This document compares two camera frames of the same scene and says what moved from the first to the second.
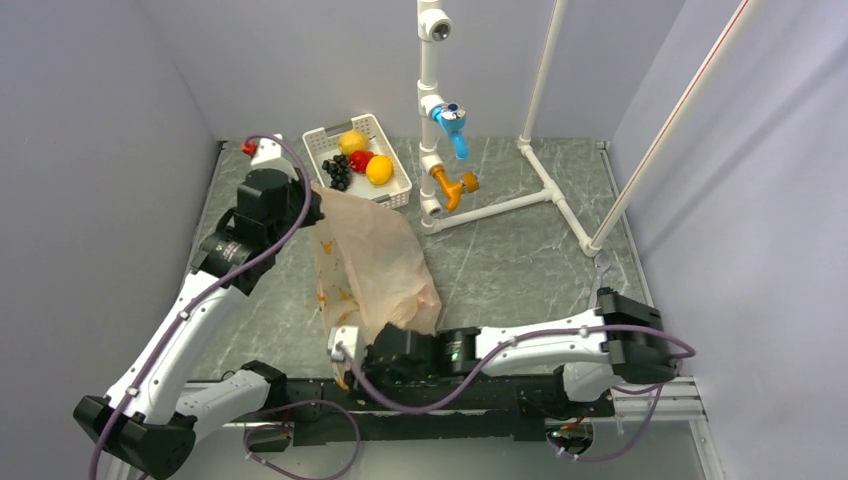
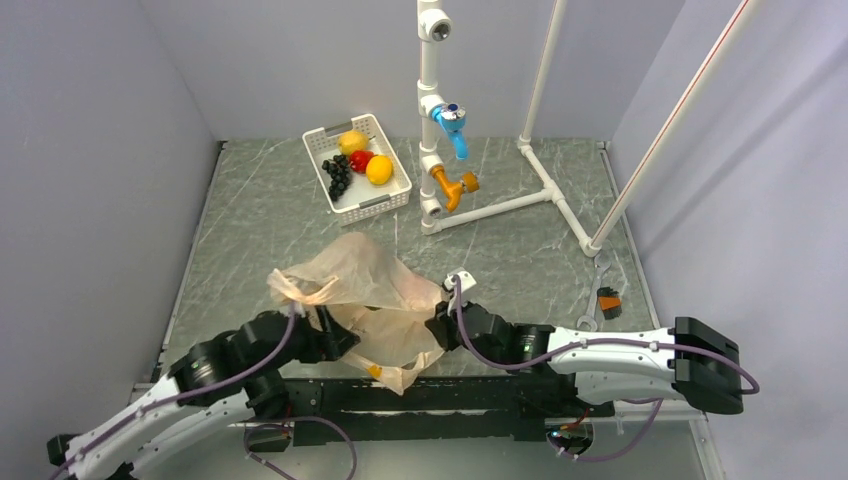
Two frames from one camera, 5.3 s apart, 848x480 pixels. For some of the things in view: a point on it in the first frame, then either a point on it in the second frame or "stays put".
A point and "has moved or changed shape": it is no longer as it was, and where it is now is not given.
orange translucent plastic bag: x=370 y=271 has moved or changed shape
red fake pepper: x=359 y=160 stays put
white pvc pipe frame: x=434 y=25 stays put
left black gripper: x=314 y=212 to x=328 y=343
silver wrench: x=600 y=263 stays put
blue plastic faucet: x=452 y=118 stays put
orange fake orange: x=379 y=169 stays put
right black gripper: x=367 y=371 to x=441 y=325
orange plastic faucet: x=454 y=190 stays put
